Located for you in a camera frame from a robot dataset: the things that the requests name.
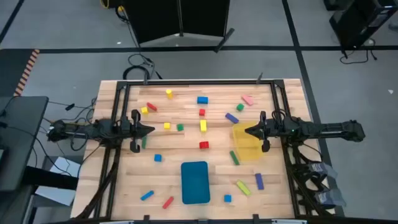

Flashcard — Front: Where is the lime green wooden block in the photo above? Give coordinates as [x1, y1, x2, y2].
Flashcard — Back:
[236, 180, 252, 197]

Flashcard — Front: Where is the white paper sheet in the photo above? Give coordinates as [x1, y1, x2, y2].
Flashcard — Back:
[34, 156, 82, 207]

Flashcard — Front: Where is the black equipment cabinet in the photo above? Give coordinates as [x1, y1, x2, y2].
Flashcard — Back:
[328, 0, 398, 50]

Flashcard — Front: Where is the yellow translucent plastic bin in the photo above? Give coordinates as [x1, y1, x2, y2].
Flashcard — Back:
[232, 121, 265, 162]

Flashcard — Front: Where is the blue long wooden block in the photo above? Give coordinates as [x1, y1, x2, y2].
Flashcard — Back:
[140, 190, 155, 202]

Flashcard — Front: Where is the grey patterned sandbag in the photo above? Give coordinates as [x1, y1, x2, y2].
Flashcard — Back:
[314, 188, 346, 208]
[309, 161, 338, 180]

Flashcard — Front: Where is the black desk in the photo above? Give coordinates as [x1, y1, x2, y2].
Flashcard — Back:
[0, 95, 50, 192]

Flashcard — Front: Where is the black coiled floor cable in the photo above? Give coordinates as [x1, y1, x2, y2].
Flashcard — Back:
[122, 53, 163, 81]

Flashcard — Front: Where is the black folding partition screen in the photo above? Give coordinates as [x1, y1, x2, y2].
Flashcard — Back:
[123, 0, 236, 53]

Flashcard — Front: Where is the black mat with hazard edge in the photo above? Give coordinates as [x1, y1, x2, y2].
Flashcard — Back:
[0, 49, 40, 97]

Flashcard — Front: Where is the black cabinet cable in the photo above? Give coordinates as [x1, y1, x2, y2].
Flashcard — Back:
[339, 39, 379, 65]

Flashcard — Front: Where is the blue plastic bin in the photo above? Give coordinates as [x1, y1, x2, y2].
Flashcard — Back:
[180, 161, 211, 205]

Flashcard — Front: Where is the black cable bundle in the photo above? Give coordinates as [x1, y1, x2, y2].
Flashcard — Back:
[287, 144, 326, 215]

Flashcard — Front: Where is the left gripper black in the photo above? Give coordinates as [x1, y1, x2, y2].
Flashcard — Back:
[122, 109, 155, 154]

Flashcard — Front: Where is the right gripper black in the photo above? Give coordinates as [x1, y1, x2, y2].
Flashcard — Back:
[244, 110, 282, 153]

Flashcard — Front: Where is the yellow power cable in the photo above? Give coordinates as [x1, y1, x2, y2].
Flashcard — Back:
[99, 0, 126, 14]

